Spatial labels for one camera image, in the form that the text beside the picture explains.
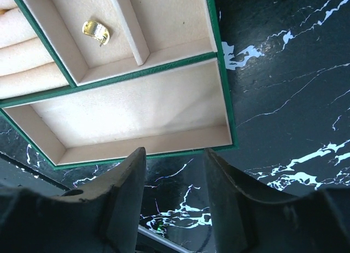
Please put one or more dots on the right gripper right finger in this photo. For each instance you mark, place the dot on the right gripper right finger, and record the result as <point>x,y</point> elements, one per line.
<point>249,216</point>

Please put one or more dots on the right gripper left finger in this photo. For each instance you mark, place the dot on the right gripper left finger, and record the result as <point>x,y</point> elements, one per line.
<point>100,216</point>

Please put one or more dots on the small green jewelry tray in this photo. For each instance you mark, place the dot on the small green jewelry tray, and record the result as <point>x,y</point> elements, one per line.
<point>159,83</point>

